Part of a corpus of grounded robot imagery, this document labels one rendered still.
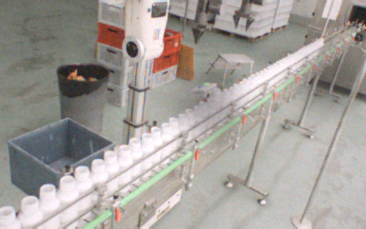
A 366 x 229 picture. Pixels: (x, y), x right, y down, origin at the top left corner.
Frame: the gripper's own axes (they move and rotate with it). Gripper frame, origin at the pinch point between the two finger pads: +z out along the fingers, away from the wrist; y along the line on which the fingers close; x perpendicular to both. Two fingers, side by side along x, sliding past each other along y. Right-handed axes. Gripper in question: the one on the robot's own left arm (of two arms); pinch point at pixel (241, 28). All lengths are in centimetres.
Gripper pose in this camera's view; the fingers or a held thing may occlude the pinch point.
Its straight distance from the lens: 205.7
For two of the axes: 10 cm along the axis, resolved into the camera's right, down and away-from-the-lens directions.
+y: -8.3, -3.5, 4.4
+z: -1.4, 8.8, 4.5
